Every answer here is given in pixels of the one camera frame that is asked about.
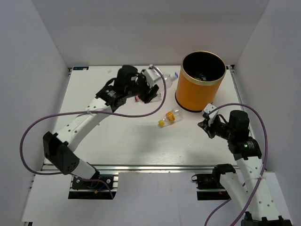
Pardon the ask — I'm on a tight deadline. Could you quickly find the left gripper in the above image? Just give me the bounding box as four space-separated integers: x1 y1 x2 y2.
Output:
126 69 159 104

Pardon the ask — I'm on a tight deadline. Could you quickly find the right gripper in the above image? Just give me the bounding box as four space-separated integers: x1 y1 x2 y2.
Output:
198 115 234 140

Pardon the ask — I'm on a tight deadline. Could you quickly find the large clear unlabelled bottle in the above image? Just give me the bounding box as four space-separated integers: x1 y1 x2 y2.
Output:
153 69 179 92

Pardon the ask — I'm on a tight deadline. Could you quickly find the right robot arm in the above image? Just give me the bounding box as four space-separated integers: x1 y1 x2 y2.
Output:
198 105 292 226

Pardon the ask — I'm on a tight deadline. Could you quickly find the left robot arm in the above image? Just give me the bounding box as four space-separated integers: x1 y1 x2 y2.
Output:
43 65 161 188

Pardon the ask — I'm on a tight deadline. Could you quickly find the orange cylindrical bin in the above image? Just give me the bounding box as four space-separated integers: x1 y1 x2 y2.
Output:
175 51 227 113

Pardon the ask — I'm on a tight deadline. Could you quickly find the small red-label clear bottle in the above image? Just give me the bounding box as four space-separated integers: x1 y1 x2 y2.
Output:
134 93 163 104

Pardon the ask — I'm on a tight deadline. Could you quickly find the yellow-cap orange-label bottle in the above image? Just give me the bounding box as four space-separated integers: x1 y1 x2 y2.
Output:
158 106 183 128

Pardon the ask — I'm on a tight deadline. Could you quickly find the blue table sticker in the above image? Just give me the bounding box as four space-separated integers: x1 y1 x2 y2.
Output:
72 66 89 71

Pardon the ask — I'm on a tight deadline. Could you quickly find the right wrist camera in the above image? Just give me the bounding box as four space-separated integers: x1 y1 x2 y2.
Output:
202 103 218 126

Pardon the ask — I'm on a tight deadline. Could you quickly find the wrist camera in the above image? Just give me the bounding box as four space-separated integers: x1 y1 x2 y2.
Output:
202 103 218 126
141 67 161 87

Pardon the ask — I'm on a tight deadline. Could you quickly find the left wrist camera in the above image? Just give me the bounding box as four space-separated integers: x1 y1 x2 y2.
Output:
141 67 161 87

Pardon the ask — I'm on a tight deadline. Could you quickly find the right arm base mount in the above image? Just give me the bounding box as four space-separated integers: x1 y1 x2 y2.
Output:
191 174 230 201

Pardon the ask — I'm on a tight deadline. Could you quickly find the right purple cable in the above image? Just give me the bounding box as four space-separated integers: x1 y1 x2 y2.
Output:
203 103 269 226

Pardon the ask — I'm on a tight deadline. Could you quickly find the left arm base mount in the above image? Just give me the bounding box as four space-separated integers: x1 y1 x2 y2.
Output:
68 174 118 200

